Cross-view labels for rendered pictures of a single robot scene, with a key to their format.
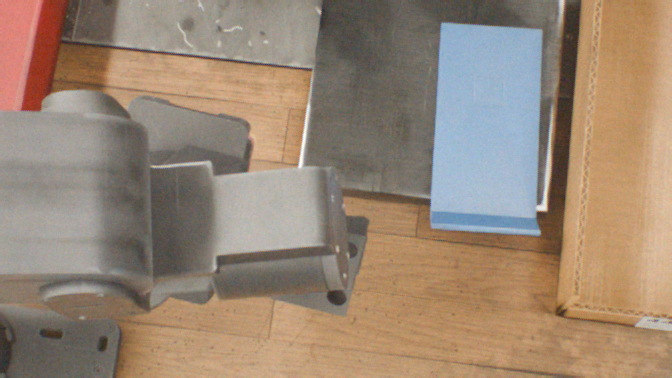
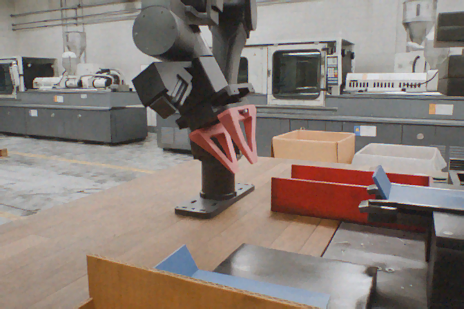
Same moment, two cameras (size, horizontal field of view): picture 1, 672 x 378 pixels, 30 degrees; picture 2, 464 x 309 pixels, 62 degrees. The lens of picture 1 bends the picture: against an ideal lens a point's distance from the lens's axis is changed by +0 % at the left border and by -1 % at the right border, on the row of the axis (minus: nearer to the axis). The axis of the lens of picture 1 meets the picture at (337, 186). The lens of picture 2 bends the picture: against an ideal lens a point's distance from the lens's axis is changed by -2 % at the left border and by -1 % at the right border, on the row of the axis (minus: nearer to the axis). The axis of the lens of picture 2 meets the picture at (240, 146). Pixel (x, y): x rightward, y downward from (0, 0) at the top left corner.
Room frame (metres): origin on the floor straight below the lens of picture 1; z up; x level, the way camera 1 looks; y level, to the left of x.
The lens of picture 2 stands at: (0.35, -0.41, 1.12)
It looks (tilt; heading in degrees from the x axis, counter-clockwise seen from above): 9 degrees down; 105
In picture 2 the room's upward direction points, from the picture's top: straight up
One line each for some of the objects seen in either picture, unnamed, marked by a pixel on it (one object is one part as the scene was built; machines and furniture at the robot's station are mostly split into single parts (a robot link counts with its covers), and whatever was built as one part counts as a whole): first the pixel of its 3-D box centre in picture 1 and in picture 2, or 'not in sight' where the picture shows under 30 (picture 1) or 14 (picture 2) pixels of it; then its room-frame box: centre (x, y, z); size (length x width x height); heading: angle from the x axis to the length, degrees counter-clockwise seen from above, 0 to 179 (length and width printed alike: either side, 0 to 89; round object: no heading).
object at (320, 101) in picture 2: not in sight; (296, 75); (-0.23, 4.72, 1.21); 0.86 x 0.10 x 0.79; 167
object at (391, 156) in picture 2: not in sight; (398, 184); (0.78, 2.49, 0.40); 0.69 x 0.60 x 0.50; 76
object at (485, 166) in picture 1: (488, 125); (238, 286); (0.27, -0.10, 0.93); 0.15 x 0.07 x 0.03; 173
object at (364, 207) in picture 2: not in sight; (395, 210); (0.41, 0.02, 0.98); 0.07 x 0.02 x 0.01; 170
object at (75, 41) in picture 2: not in sight; (82, 59); (-4.68, 6.40, 1.60); 2.54 x 0.84 x 1.26; 167
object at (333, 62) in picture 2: not in sight; (334, 70); (0.25, 4.61, 1.27); 0.23 x 0.18 x 0.38; 77
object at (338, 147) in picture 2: not in sight; (312, 172); (0.15, 2.58, 0.43); 0.59 x 0.54 x 0.58; 76
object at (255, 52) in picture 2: not in sight; (249, 74); (-1.03, 5.43, 1.24); 2.95 x 0.98 x 0.90; 167
